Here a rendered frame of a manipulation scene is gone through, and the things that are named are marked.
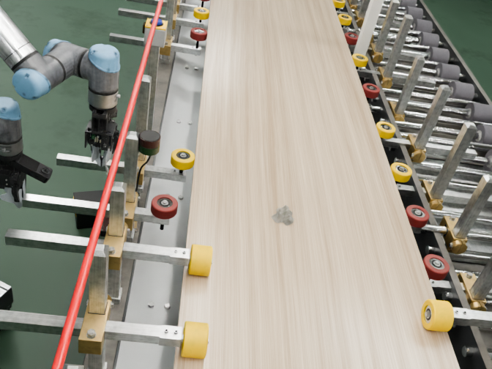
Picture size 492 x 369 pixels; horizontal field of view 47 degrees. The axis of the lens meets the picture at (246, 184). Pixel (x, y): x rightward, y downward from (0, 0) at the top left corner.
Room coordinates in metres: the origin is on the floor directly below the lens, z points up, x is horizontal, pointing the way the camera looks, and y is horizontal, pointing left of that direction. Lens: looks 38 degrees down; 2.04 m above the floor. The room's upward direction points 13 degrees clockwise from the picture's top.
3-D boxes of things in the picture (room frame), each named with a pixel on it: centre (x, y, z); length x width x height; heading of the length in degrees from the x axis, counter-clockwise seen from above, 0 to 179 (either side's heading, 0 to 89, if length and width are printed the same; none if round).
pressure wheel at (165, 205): (1.27, 0.23, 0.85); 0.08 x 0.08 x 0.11
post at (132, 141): (1.29, 0.34, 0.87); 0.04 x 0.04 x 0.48; 9
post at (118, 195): (1.04, 0.30, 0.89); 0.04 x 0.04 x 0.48; 9
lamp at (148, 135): (1.30, 0.30, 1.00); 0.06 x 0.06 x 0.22; 9
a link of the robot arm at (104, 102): (1.25, 0.41, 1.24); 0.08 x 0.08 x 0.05
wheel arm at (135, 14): (2.72, 0.61, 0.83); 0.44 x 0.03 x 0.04; 99
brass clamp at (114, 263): (1.02, 0.30, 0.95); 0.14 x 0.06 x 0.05; 9
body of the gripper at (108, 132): (1.23, 0.41, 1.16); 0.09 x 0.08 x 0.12; 8
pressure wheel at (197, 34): (2.51, 0.38, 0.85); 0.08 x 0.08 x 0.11
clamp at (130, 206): (1.27, 0.34, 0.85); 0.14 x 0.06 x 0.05; 9
